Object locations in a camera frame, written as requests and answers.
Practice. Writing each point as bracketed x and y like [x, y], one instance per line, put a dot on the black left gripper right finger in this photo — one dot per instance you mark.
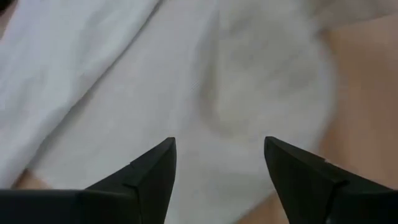
[311, 193]

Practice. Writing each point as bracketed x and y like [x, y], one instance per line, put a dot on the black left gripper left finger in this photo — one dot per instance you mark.
[124, 202]

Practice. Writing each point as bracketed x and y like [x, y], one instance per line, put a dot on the white checked towel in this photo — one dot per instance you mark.
[124, 93]

